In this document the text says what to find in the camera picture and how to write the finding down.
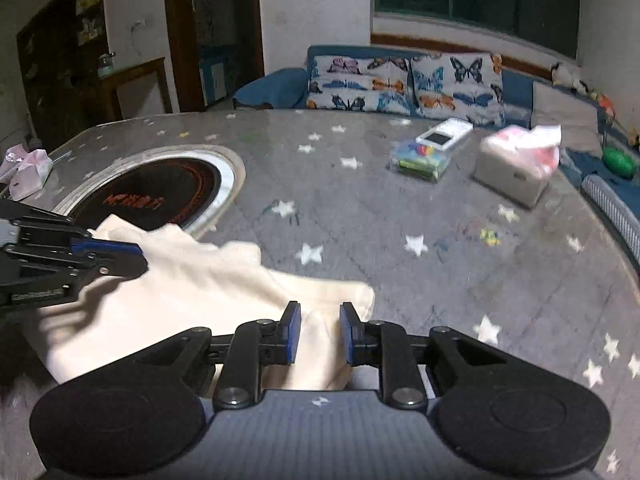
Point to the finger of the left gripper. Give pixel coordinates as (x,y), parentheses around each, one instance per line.
(125,260)

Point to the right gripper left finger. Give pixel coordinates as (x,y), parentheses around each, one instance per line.
(244,355)

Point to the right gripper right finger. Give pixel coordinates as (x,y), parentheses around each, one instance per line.
(395,354)

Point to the cream sweatshirt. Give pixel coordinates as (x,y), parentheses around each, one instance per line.
(192,284)

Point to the pink tissue pack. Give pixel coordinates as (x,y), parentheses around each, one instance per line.
(23,172)

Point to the round black induction cooker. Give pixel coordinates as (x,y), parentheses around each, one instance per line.
(188,185)

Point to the clear box of coloured items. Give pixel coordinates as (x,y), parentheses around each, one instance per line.
(418,160)

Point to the white remote control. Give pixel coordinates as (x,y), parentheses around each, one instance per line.
(446,134)

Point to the grey tissue box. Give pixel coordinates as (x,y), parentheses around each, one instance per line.
(518,163)

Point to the grey cushion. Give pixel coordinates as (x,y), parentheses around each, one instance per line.
(578,119)

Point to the blue corner sofa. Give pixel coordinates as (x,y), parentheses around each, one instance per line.
(616,198)

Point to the green bowl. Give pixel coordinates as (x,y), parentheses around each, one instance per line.
(619,163)

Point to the black white plush toy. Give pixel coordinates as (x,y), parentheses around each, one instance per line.
(562,76)

